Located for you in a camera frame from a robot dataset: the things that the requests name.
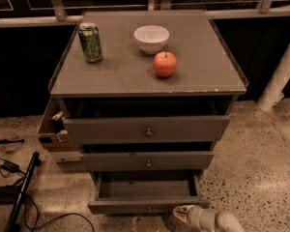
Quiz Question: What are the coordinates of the grey bottom drawer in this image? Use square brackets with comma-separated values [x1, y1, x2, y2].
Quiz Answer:
[88, 170, 210, 215]

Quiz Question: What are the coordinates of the grey drawer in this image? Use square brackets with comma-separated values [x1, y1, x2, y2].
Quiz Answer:
[80, 142, 214, 171]
[88, 170, 210, 215]
[62, 97, 231, 145]

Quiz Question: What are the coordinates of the grey top drawer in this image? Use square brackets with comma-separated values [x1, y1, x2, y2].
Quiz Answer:
[62, 97, 231, 145]

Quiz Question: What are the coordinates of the grey middle drawer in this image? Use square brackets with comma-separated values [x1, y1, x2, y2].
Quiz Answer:
[80, 142, 214, 171]

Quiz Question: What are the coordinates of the grey drawer cabinet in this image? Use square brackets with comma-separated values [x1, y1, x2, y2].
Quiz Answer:
[47, 10, 249, 186]

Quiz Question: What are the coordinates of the red apple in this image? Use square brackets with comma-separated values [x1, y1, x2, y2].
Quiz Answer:
[153, 51, 177, 78]

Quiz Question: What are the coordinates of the open cardboard box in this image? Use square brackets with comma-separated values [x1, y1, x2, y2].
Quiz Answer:
[37, 99, 80, 162]

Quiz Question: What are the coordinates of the black pole stand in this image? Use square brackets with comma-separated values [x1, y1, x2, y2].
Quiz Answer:
[4, 152, 41, 232]

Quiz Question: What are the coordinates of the white ceramic bowl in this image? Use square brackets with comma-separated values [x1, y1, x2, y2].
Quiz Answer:
[133, 25, 169, 54]

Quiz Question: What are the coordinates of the black power adapter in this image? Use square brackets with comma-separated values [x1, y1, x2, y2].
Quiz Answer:
[0, 161, 19, 173]

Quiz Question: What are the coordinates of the green soda can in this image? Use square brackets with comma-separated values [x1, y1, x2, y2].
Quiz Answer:
[78, 23, 102, 63]

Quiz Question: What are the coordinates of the white diagonal post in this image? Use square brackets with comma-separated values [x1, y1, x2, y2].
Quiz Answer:
[257, 43, 290, 112]

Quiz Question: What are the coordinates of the black power cable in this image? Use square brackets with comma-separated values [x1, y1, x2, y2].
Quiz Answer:
[0, 152, 96, 232]

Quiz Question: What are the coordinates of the metal railing frame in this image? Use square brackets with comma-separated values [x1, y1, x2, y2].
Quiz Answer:
[0, 0, 290, 29]

